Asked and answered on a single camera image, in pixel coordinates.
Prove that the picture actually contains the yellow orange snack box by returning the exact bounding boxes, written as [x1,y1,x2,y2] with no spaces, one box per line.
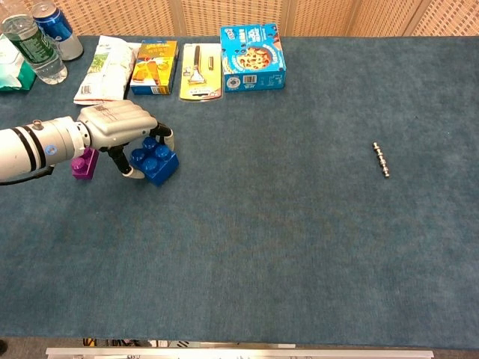
[129,40,180,96]

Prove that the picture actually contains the white snack bag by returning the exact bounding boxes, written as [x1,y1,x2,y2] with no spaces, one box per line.
[73,35,138,106]

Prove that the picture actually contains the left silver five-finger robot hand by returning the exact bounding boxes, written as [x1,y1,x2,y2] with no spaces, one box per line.
[76,99,177,180]

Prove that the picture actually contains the woven rattan folding screen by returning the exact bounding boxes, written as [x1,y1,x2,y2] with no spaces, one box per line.
[0,0,479,37]

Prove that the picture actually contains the aluminium frame rail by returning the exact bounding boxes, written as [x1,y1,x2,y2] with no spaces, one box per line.
[45,346,435,359]

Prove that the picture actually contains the blue silver drink can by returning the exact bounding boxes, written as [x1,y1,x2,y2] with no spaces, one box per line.
[31,1,85,62]

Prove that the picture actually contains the clear green-label water bottle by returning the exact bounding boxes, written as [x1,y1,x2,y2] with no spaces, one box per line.
[1,13,69,85]

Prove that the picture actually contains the green white tissue pack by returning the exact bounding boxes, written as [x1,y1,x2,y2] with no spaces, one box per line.
[0,34,37,93]

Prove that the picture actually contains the blue cookie box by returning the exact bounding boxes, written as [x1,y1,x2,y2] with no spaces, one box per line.
[219,22,287,93]

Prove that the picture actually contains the razor in yellow blister pack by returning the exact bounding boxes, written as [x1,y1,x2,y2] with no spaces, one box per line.
[179,43,224,102]

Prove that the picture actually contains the purple two-stud building block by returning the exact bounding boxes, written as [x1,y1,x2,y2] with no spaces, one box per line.
[71,147,100,181]

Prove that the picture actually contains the blue four-stud building block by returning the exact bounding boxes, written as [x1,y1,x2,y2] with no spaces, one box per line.
[129,136,180,188]

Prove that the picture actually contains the small metal bead chain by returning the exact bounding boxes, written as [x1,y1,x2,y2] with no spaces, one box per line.
[372,141,391,180]

